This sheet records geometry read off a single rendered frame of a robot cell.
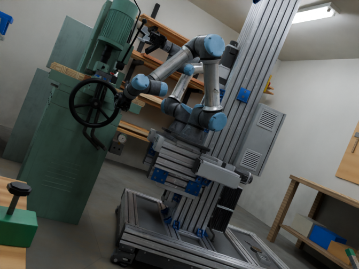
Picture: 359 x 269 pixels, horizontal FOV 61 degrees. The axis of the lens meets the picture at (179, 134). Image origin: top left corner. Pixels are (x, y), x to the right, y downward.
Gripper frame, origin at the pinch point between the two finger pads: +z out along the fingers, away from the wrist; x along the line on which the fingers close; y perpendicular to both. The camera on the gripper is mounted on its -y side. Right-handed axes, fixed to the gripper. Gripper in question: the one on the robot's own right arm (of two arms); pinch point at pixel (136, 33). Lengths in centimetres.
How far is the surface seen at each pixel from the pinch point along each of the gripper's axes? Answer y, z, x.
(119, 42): -8.4, 8.1, 6.6
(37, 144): -69, 32, 59
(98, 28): -17.1, 22.0, -17.9
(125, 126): -170, -70, -118
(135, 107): -33, -16, 34
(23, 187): 22, 37, 157
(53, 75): -34, 38, 35
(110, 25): -2.5, 17.4, 2.4
